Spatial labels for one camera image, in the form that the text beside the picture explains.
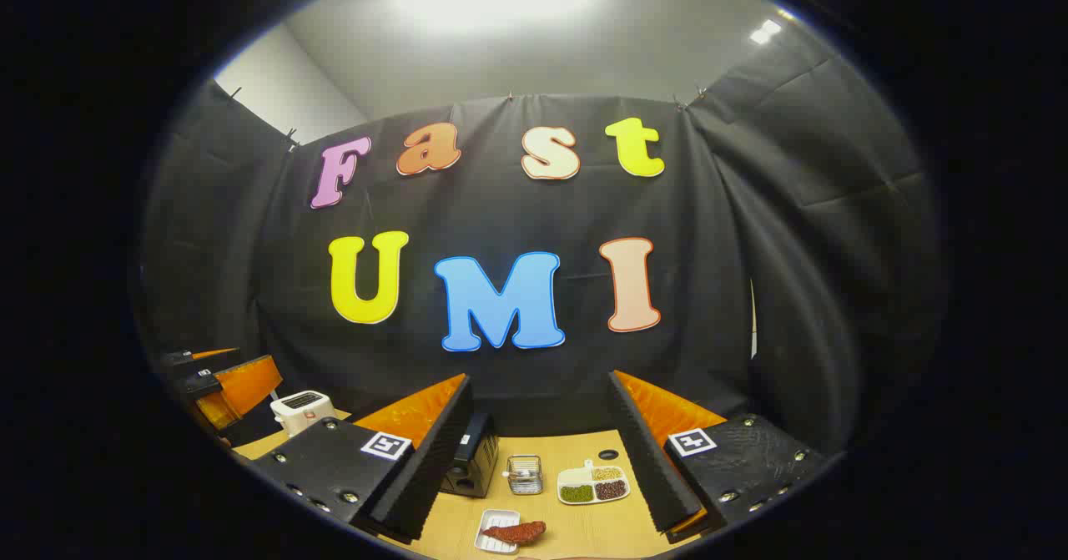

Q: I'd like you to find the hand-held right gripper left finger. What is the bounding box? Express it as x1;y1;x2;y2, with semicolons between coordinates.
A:
250;374;475;544

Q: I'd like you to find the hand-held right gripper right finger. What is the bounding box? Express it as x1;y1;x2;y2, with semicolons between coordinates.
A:
607;370;827;544

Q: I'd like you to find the black electric oven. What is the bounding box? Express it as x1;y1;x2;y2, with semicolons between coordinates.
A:
441;412;500;498

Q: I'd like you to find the brown meat steak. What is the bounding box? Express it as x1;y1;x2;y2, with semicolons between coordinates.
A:
481;520;547;544

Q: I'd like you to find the white divided plate with beans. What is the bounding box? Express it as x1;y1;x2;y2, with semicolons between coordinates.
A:
557;460;632;506

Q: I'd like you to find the white toaster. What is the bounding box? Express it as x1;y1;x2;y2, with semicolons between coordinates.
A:
270;391;336;437

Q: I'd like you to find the white rectangular tray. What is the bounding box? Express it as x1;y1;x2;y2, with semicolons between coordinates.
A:
474;509;522;555

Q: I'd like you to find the black backdrop cloth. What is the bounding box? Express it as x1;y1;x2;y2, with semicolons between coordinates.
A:
138;30;948;461

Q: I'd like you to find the small wire basket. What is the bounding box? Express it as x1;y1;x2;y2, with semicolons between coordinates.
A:
506;455;544;496

